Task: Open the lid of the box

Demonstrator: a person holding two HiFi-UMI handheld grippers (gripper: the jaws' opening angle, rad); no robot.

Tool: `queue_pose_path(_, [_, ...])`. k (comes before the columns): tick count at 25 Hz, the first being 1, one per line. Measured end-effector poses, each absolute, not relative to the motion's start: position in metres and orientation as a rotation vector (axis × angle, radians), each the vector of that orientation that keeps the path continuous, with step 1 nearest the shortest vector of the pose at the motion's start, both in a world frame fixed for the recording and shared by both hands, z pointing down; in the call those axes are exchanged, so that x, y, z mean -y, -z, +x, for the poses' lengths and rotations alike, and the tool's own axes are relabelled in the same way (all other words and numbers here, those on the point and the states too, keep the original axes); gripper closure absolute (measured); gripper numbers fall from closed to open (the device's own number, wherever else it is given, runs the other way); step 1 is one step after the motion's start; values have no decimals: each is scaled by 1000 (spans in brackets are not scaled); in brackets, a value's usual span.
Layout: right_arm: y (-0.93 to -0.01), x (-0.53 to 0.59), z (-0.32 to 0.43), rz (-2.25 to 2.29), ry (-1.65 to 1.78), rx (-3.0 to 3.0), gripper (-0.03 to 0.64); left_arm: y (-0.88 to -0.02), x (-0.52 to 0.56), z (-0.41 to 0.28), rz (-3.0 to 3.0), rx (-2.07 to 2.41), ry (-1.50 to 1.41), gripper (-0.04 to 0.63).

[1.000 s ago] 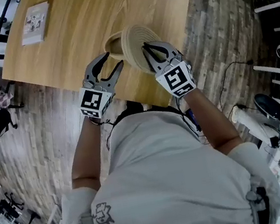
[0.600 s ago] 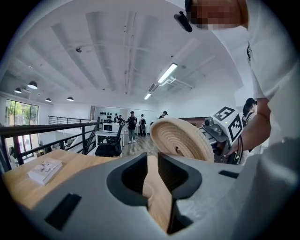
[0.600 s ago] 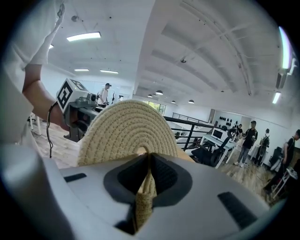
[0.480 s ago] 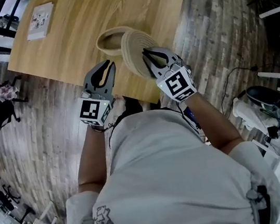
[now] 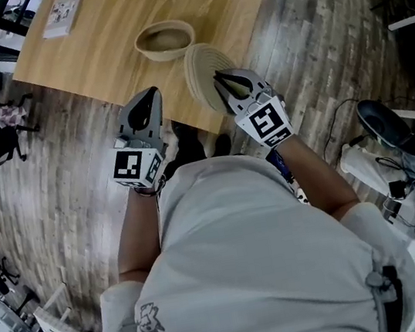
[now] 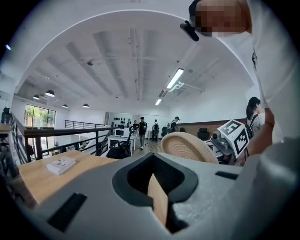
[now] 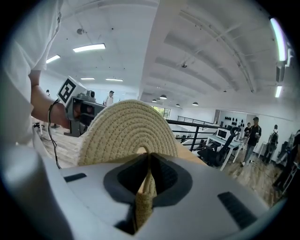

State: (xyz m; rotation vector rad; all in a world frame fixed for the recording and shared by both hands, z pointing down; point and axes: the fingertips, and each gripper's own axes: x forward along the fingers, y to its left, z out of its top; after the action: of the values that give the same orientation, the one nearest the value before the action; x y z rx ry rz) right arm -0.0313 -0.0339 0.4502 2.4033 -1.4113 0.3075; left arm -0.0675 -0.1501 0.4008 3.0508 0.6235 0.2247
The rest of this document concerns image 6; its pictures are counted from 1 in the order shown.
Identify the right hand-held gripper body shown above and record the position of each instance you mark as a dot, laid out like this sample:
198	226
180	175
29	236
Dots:
232	131

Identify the large window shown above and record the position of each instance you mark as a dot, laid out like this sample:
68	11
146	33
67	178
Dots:
39	116

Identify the black office chair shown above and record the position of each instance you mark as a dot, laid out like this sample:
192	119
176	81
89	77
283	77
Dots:
5	114
203	134
164	132
119	151

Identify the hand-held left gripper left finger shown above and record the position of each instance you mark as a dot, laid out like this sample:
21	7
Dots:
105	211

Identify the white computer monitor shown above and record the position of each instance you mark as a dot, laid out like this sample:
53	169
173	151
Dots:
119	132

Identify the long ceiling light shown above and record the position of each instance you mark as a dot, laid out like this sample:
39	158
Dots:
175	78
158	102

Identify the person's head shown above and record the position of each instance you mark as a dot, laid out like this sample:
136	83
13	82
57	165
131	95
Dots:
222	16

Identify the white desk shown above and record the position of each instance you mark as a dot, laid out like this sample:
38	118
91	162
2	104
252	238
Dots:
114	138

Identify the white book on table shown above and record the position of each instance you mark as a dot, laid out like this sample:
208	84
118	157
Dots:
61	165

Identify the person's white t-shirt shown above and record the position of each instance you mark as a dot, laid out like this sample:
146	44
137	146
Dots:
276	70

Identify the black metal railing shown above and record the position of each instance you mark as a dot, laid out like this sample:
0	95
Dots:
70	131

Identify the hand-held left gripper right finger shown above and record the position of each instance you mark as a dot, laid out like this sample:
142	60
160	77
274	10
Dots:
211	199

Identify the ceiling air vent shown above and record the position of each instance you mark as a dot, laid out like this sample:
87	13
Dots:
162	93

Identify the beige woven rope basket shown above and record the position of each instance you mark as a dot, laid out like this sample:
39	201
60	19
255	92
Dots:
185	147

